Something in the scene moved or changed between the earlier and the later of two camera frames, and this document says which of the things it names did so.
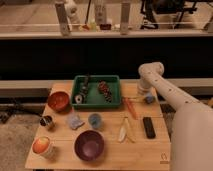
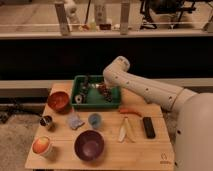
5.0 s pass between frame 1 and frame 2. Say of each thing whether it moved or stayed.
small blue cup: stayed
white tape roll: stayed
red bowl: stayed
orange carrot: moved
